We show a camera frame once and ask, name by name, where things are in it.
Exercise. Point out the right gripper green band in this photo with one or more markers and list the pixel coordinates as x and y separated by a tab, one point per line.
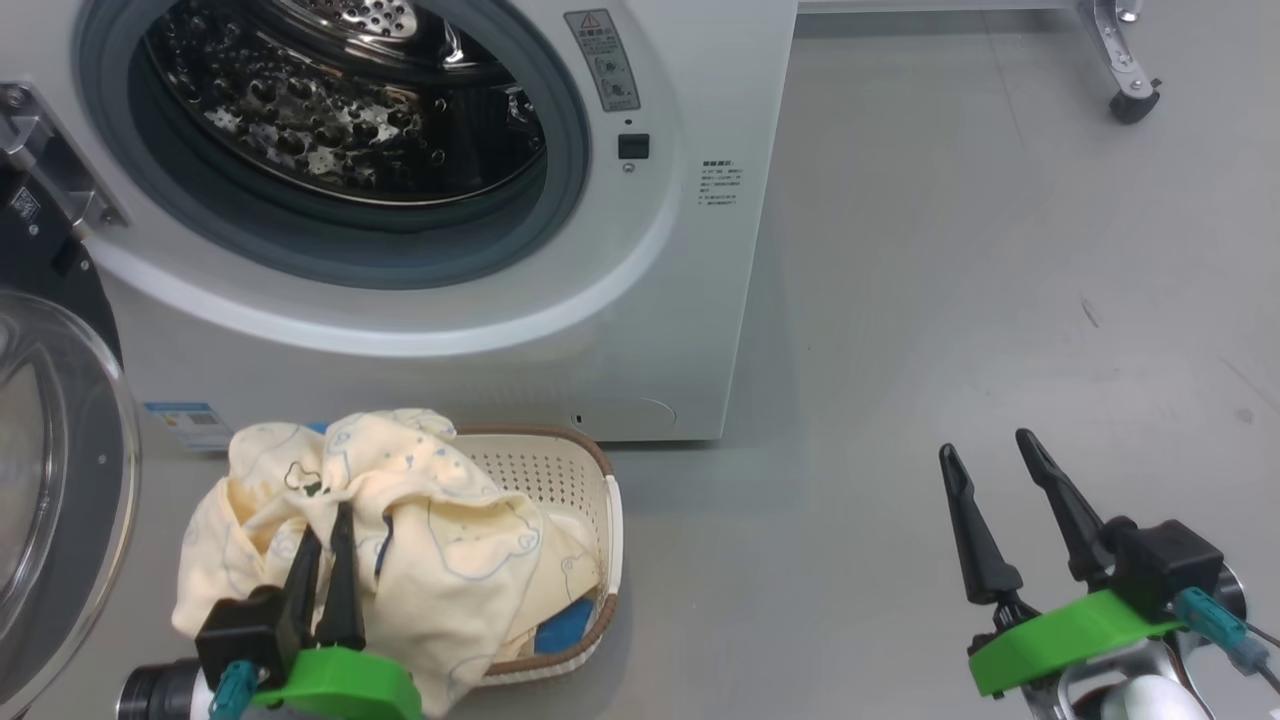
1070	630

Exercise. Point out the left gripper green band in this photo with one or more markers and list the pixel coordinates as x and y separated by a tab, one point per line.
340	690

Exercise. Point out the cream printed garment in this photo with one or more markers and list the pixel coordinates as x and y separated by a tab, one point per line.
450	560

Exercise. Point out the dark round washing machine door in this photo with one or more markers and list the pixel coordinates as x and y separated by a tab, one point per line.
50	480

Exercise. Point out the cream perforated laundry basket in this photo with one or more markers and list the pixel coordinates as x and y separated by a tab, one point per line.
555	490

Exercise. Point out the white washing machine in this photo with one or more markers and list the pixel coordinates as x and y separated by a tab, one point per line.
650	300

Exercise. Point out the steel washing machine drum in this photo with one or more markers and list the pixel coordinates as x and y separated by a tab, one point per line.
330	110

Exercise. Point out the grey rubber door gasket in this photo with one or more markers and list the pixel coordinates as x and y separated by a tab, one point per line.
560	170

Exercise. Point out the black door latch socket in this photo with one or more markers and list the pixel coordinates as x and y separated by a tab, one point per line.
633	146

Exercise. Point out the blue energy label sticker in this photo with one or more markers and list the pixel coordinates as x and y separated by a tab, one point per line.
190	425

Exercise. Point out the small printed text label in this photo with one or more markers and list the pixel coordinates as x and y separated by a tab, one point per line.
719	182

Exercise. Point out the white rolling partition panel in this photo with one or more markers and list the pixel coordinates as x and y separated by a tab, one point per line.
1125	60

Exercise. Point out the grey warning sticker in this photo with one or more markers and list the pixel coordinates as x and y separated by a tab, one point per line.
603	60

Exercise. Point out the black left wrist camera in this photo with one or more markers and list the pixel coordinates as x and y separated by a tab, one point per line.
240	630

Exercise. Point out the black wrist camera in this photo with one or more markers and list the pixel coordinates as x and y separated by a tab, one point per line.
240	630
1165	560

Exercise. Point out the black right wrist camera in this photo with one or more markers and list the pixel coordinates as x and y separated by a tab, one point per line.
1165	560

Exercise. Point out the metal door hinge bracket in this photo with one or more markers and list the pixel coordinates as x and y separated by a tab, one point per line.
55	150

